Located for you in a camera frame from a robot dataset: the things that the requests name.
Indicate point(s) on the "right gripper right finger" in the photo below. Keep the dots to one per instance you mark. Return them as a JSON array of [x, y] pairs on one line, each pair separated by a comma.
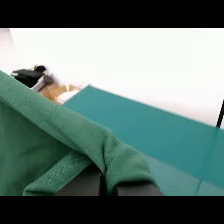
[[136, 190]]

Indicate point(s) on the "green garment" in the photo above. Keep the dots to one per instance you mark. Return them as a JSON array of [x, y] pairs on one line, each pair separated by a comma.
[[40, 133]]

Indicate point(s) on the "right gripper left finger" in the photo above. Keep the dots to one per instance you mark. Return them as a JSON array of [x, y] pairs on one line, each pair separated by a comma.
[[85, 185]]

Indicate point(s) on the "heap of clothes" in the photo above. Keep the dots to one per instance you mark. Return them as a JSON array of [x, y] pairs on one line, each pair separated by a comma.
[[31, 77]]

